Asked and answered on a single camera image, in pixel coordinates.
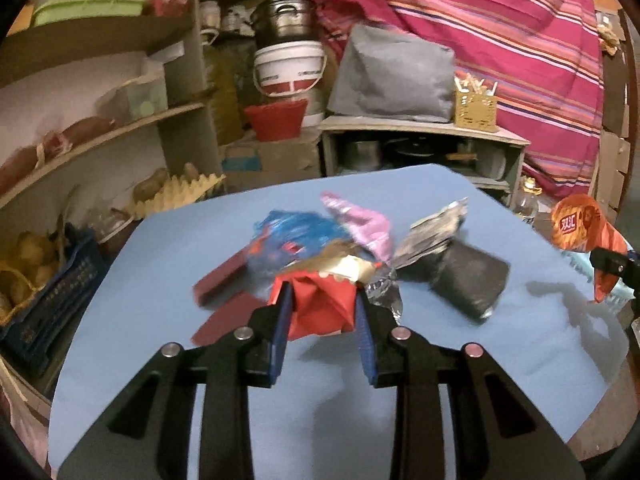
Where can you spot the clear plastic bottle yellow cap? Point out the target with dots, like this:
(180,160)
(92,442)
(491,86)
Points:
(526,206)

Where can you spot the clear plastic container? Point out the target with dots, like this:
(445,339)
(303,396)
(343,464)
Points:
(134,99)

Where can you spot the striped pink curtain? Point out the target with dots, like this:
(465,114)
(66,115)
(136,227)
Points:
(543,55)

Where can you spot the black ribbed rubber piece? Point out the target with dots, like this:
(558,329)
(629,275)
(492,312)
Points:
(471,280)

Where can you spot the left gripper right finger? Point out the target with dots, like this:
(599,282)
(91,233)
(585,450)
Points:
(379,356)

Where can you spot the wooden wall shelf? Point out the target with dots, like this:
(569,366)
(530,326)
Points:
(52,76)

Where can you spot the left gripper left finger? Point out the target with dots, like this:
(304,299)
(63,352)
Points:
(270,325)

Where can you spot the blue table cloth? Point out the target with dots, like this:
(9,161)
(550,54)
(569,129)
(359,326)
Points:
(322,419)

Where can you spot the red wrapper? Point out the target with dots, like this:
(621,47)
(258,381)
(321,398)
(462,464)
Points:
(324,305)

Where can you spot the orange snack wrapper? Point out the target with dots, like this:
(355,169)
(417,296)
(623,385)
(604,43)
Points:
(578,226)

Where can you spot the low wooden cabinet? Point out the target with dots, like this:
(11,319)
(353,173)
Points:
(492,161)

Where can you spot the green plastic tray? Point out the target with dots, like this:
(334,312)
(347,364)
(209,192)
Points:
(65,10)

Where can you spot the blue plastic bag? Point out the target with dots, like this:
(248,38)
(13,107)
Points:
(285,237)

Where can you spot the red plastic bowl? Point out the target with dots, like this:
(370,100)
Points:
(277,121)

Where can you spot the potato on egg tray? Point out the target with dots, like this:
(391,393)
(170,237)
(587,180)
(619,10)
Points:
(148,188)

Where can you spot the metal cooking pot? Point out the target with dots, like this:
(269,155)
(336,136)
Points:
(279,21)

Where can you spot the pink plastic packet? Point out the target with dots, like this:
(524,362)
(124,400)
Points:
(368,228)

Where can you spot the dark blue plastic crate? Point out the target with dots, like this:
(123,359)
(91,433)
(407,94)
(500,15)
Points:
(29,340)

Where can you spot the yellow egg tray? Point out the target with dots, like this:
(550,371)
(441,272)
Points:
(177,192)

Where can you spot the cardboard box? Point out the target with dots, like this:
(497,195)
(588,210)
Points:
(249,163)

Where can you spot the grey fabric cover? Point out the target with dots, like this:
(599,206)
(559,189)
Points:
(385,74)

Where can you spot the white plastic bucket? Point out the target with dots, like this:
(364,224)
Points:
(289,69)

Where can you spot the silver printed snack bag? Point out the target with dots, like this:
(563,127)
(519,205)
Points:
(421,253)

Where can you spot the dark red box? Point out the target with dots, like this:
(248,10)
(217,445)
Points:
(216,280)

